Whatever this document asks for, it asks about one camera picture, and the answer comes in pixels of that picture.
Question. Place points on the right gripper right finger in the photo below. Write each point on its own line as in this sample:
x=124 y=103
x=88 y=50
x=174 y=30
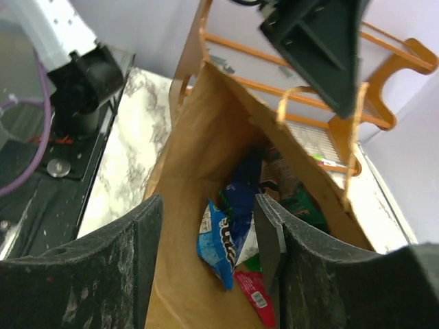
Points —
x=317 y=281

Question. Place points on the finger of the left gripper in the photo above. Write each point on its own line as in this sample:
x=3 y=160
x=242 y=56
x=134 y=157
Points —
x=319 y=40

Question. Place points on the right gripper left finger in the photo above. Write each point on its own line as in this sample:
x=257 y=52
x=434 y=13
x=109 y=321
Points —
x=102 y=280

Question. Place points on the light blue snack bag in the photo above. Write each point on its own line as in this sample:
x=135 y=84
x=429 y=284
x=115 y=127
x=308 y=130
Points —
x=224 y=243

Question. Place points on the brown paper bag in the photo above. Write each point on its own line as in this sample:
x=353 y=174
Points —
x=218 y=124

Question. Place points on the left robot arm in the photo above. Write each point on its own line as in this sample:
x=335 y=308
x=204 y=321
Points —
x=81 y=68

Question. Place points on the orange wooden rack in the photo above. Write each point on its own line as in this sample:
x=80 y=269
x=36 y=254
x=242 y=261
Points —
x=404 y=54

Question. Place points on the red snack packet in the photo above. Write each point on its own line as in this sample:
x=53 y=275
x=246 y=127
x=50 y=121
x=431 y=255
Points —
x=251 y=283

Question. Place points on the green snack packet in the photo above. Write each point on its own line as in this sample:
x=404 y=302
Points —
x=302 y=205

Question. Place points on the markers in rack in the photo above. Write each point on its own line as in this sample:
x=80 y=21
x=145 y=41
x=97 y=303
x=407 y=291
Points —
x=333 y=166

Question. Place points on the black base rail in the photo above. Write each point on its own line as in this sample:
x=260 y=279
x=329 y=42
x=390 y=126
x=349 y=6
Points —
x=46 y=212

